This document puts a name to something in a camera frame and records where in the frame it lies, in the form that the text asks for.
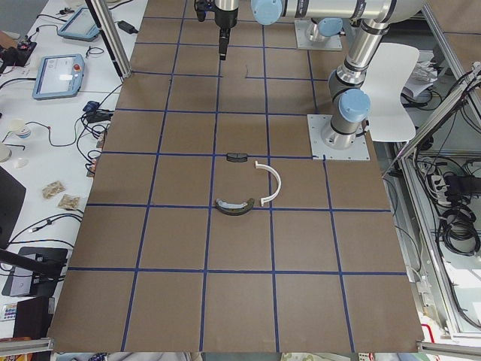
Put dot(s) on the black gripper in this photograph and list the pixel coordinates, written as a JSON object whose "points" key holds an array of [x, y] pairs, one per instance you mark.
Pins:
{"points": [[225, 19]]}

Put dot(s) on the black power adapter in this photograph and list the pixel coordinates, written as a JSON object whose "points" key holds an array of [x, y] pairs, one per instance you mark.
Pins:
{"points": [[127, 27]]}

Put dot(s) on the black brake pad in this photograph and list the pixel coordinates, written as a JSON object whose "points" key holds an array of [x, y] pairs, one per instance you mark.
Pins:
{"points": [[236, 157]]}

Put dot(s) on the white curved plastic part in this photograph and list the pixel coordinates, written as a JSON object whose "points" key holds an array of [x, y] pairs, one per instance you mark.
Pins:
{"points": [[276, 183]]}

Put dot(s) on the blue teach pendant far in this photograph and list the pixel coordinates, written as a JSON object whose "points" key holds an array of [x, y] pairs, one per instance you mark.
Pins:
{"points": [[80, 26]]}

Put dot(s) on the blue teach pendant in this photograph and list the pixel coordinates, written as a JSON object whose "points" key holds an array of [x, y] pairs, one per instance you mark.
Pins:
{"points": [[80, 26], [59, 77]]}

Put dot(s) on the white plastic chair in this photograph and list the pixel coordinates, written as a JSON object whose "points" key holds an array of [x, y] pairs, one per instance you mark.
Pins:
{"points": [[389, 70]]}

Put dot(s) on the blue teach pendant near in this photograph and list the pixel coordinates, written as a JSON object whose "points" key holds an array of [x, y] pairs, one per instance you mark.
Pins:
{"points": [[59, 77]]}

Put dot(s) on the dark brake shoe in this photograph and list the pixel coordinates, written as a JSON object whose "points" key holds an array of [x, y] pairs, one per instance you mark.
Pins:
{"points": [[232, 209]]}

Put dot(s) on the paper cup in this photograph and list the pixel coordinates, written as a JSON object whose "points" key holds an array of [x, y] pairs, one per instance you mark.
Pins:
{"points": [[19, 128]]}

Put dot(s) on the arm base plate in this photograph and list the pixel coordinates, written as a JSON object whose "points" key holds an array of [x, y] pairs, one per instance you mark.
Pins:
{"points": [[332, 44], [326, 144]]}

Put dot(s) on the aluminium frame post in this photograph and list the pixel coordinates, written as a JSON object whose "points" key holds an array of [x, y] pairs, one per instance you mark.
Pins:
{"points": [[107, 28]]}

